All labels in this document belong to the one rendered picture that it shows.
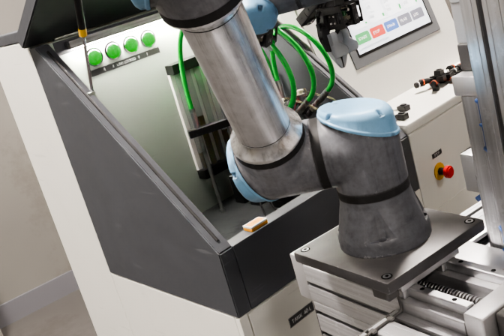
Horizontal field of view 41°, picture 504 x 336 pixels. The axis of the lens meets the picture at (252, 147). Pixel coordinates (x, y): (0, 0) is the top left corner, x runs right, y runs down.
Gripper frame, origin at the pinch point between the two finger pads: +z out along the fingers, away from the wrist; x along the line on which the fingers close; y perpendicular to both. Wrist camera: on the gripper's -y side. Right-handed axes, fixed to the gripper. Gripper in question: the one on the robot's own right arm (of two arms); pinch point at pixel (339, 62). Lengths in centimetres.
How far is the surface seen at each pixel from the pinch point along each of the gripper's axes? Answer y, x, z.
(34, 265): -252, -8, 99
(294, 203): -4.5, -21.5, 27.8
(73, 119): -50, -47, -3
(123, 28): -54, -22, -20
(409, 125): -3.0, 24.6, 25.4
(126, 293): -55, -47, 49
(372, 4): -32, 55, -5
